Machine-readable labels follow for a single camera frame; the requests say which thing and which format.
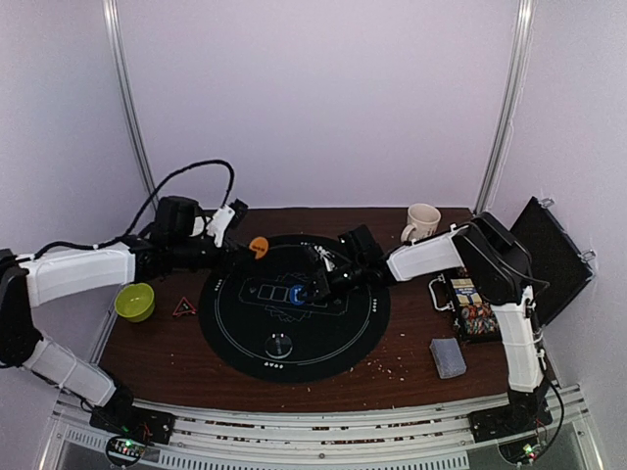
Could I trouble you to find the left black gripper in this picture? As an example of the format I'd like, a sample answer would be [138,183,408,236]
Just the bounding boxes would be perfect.
[169,235,255,280]

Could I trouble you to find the blue small blind button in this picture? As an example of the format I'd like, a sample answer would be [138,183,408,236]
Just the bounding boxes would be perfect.
[289,284,305,306]

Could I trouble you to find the orange big blind button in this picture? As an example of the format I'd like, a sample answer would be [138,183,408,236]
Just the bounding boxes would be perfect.
[249,236,269,259]

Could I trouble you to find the clear black dealer button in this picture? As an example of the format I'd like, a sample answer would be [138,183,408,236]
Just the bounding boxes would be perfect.
[265,333,293,359]

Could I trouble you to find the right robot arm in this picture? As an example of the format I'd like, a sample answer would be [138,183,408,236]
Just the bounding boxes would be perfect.
[290,212,550,436]

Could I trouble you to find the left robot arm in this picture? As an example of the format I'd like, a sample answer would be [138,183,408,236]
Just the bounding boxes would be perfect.
[1,236,255,435]

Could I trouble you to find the round black poker mat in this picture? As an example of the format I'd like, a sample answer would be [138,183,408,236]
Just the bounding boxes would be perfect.
[198,235,391,384]

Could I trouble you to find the red black triangle token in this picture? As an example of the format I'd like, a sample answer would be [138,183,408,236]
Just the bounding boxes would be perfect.
[172,297,196,318]

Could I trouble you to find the lime green bowl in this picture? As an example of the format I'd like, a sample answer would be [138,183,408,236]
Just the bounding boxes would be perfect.
[114,283,155,323]

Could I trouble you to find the cream ceramic mug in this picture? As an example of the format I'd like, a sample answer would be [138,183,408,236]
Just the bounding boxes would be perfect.
[400,203,442,243]

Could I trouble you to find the grey card deck box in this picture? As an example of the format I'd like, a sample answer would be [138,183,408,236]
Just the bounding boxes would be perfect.
[429,338,466,380]

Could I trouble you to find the black poker chip case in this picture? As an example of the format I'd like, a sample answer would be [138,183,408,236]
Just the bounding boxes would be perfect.
[428,197,594,343]

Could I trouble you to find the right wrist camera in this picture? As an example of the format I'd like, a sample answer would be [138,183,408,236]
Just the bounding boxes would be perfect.
[304,244,336,272]

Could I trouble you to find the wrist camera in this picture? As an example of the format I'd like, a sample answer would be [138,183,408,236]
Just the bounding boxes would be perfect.
[205,199,249,248]
[304,244,336,272]

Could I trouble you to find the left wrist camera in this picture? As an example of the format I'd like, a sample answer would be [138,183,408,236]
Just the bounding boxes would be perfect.
[205,199,249,248]

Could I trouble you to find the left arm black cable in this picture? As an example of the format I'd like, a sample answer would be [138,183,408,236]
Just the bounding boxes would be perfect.
[124,158,237,246]

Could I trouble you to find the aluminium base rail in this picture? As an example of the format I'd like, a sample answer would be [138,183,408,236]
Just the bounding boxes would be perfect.
[38,384,606,470]

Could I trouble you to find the right aluminium frame post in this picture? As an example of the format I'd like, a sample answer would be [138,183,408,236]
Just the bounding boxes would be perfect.
[473,0,536,213]

